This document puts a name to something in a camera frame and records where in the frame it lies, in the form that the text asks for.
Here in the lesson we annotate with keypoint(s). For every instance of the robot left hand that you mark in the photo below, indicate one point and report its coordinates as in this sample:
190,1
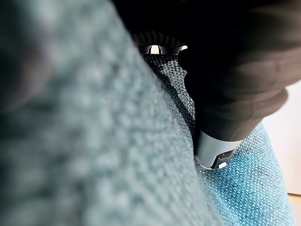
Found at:
230,70

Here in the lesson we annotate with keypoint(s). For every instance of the teal woven cushion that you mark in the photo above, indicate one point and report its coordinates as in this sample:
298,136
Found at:
94,141

